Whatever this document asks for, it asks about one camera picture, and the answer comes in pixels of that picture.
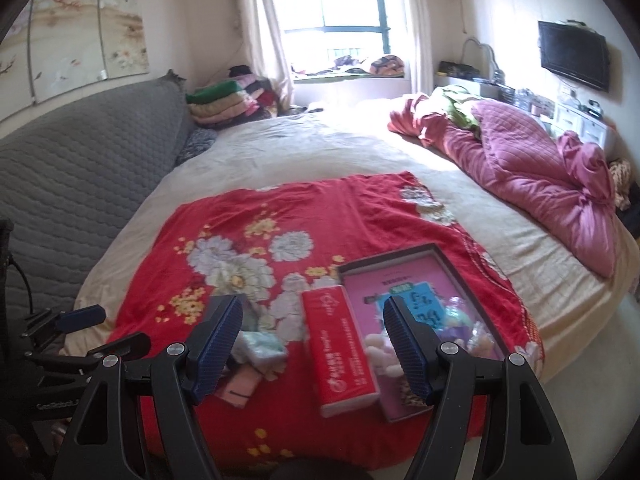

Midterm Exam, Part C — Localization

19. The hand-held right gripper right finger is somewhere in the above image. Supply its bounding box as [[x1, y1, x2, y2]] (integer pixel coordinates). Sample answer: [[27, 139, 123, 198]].
[[382, 294, 581, 480]]

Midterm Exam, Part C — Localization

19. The green mesh bag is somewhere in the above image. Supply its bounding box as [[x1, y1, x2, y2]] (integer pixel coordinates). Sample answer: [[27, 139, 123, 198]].
[[447, 309, 478, 334]]

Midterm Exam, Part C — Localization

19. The patterned folded cloth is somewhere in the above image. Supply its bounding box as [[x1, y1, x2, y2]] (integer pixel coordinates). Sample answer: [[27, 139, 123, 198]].
[[370, 55, 407, 77]]

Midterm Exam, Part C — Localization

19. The stack of folded clothes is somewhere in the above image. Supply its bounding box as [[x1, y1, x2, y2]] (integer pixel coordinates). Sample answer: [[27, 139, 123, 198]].
[[185, 65, 282, 129]]

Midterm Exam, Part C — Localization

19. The floral wall painting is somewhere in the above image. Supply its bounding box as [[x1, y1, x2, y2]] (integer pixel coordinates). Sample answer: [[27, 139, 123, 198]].
[[0, 0, 151, 122]]

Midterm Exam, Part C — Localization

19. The black box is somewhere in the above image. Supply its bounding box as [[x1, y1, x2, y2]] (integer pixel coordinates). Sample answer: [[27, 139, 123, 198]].
[[438, 61, 477, 79]]

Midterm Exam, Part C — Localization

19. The heart shaped mirror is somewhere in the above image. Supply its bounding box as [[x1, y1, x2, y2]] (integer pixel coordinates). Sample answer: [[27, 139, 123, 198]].
[[460, 37, 502, 84]]

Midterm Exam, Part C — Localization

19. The red floral blanket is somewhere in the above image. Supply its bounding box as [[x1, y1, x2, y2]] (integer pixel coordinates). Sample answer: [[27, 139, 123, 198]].
[[107, 171, 544, 473]]

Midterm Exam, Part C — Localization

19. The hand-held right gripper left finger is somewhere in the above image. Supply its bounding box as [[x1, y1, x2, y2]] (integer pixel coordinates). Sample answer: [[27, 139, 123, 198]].
[[52, 295, 244, 480]]

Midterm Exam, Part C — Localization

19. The cream bed sheet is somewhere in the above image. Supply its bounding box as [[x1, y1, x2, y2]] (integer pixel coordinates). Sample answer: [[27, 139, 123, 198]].
[[60, 95, 640, 411]]

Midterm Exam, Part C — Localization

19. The white drawer cabinet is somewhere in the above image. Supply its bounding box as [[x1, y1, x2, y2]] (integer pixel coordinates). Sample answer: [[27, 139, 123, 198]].
[[551, 100, 614, 147]]

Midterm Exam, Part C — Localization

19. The white curtain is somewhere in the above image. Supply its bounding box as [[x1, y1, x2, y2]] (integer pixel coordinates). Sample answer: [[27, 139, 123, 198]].
[[400, 0, 437, 97], [235, 0, 297, 112]]

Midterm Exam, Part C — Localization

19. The grey quilted headboard cover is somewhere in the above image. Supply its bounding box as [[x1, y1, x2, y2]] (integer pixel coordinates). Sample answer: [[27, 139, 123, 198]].
[[0, 70, 197, 321]]

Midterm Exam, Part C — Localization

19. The green cloth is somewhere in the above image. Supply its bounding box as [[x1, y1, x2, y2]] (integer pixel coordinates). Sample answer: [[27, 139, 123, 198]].
[[431, 85, 482, 129]]

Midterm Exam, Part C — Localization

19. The dark patterned pillow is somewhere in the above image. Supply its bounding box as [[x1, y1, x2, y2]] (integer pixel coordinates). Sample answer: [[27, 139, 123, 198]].
[[175, 127, 219, 166]]

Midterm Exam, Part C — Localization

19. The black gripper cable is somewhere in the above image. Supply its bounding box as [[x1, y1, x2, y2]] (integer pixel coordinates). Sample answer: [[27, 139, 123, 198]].
[[6, 254, 32, 313]]

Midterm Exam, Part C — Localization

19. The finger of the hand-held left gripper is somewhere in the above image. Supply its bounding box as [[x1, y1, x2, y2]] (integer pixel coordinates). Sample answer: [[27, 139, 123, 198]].
[[20, 304, 107, 347], [30, 332, 152, 370]]

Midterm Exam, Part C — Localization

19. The yellow knitted cloth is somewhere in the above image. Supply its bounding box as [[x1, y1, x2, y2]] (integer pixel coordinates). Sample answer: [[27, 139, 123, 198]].
[[607, 157, 634, 212]]

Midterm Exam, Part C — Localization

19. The pink quilt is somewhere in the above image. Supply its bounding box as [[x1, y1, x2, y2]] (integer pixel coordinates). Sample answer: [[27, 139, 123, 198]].
[[389, 92, 619, 281]]

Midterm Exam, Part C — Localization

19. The window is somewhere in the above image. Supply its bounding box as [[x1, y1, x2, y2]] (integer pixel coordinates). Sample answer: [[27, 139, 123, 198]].
[[267, 0, 408, 79]]

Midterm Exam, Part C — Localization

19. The pink flat packet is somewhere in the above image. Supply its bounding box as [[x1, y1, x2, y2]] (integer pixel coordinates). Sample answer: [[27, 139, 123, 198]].
[[215, 364, 267, 409]]

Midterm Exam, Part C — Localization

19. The black flat television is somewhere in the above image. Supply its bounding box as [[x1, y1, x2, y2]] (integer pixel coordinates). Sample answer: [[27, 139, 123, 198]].
[[537, 20, 611, 94]]

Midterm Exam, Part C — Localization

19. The green printed tissue packet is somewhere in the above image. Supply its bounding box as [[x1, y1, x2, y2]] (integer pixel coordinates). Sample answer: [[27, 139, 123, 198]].
[[234, 332, 289, 379]]

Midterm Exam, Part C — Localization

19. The red tissue pack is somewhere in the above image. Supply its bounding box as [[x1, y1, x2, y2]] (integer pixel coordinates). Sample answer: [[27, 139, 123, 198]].
[[300, 284, 381, 419]]

